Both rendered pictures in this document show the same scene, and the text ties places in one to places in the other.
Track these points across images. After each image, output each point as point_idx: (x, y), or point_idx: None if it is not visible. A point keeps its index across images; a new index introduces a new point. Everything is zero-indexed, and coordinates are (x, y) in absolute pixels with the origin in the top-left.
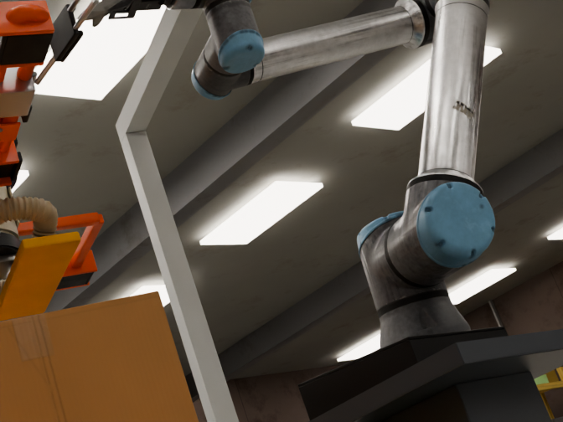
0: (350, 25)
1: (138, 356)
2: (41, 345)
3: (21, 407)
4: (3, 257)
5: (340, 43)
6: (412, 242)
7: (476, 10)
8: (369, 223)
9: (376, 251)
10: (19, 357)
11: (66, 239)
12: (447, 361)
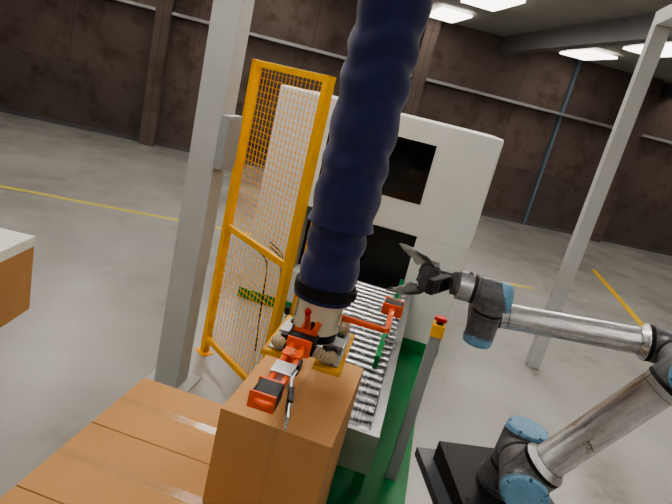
0: (587, 333)
1: (307, 465)
2: (273, 440)
3: (255, 455)
4: None
5: (570, 339)
6: (499, 475)
7: (661, 402)
8: (512, 425)
9: (503, 440)
10: (262, 439)
11: (332, 374)
12: None
